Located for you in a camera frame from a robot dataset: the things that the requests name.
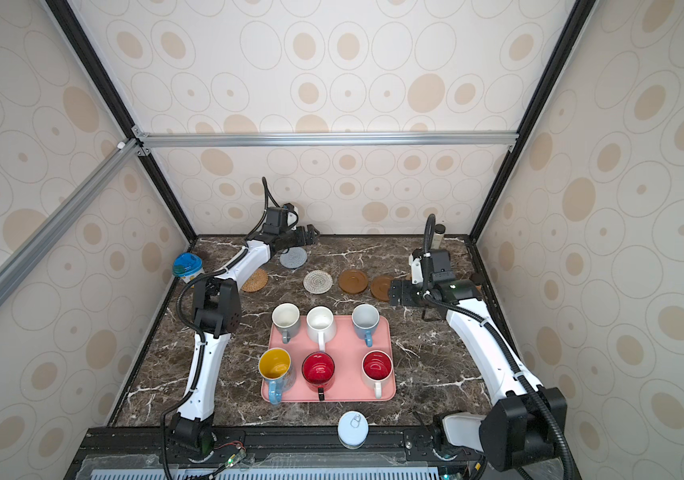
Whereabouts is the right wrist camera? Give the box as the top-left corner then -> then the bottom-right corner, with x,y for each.
409,249 -> 456,287

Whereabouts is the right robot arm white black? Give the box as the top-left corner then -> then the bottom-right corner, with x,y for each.
389,280 -> 581,479

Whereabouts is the white mug red inside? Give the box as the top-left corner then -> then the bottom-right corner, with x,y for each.
361,350 -> 394,400

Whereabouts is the white round lid container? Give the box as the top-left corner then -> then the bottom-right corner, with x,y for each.
337,411 -> 369,449

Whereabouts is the light blue mug white inside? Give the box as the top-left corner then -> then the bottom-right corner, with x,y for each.
352,304 -> 380,348

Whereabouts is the horizontal aluminium frame bar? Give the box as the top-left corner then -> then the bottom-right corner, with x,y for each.
139,130 -> 519,148

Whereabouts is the white multicolour woven coaster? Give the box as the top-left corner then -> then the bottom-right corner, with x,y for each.
303,270 -> 334,295

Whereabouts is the clear bottle black cap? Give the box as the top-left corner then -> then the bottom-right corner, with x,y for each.
431,224 -> 446,250

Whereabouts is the light blue fabric coaster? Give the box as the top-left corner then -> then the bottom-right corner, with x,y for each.
279,247 -> 308,270

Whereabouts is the blue lid snack tub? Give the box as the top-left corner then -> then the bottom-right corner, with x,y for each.
172,252 -> 204,283

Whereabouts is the pink plastic tray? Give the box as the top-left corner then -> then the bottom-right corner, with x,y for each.
260,314 -> 398,404

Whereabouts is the brown wooden round coaster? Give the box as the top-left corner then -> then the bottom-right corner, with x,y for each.
338,269 -> 369,294

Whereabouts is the blue mug yellow inside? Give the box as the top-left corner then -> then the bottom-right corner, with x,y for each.
259,348 -> 296,405

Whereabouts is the black mug red inside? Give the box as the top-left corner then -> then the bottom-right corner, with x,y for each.
302,351 -> 336,401

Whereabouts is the grey mug white inside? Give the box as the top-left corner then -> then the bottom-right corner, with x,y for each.
272,303 -> 301,344

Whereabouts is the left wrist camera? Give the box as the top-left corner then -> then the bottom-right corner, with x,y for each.
265,203 -> 299,234

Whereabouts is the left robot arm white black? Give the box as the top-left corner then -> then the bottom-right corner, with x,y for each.
164,224 -> 320,455

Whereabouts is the slanted aluminium frame bar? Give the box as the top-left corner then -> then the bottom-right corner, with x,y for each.
0,138 -> 139,307

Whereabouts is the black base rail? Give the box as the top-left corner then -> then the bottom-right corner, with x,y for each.
65,423 -> 583,480

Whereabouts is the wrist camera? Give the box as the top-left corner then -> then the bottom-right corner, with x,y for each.
409,249 -> 456,287
265,203 -> 299,234

